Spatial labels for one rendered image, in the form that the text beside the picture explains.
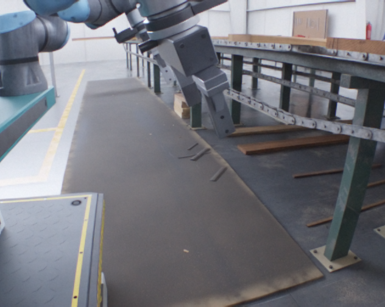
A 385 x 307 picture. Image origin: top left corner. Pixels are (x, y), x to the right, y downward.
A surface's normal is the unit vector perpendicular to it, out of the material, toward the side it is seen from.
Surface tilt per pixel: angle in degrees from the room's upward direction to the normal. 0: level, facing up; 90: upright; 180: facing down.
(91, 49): 92
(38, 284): 0
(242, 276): 0
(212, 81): 97
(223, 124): 97
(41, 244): 0
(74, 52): 93
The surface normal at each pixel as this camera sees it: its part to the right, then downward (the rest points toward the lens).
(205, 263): 0.00, -0.93
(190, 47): 0.34, 0.47
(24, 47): 0.76, 0.25
